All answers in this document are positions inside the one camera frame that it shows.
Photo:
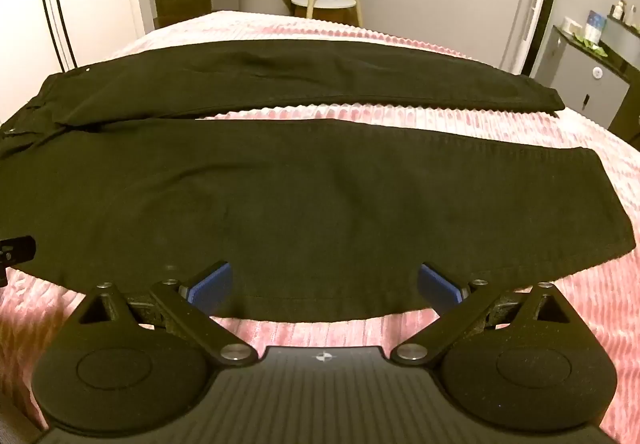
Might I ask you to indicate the green leaf garland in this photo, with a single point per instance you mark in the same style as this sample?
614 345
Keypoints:
592 47

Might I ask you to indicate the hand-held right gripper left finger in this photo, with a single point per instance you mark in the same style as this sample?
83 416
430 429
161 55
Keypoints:
216 280

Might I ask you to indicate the grey cabinet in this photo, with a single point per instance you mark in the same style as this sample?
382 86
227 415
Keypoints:
575 84

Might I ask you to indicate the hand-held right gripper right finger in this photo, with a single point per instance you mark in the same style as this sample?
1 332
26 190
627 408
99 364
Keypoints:
436 281

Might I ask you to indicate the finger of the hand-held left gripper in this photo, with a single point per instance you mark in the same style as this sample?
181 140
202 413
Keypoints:
17 249

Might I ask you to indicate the white bottle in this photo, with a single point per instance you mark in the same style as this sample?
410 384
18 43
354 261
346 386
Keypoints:
619 9

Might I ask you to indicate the blue and white box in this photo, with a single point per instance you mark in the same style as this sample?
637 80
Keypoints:
595 27

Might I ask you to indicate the black countertop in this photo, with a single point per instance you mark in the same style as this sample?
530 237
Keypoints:
622 62

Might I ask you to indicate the black pants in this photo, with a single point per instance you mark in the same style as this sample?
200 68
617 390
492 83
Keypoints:
320 194

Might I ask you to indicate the pink ribbed blanket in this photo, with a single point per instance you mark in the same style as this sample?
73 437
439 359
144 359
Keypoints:
400 113

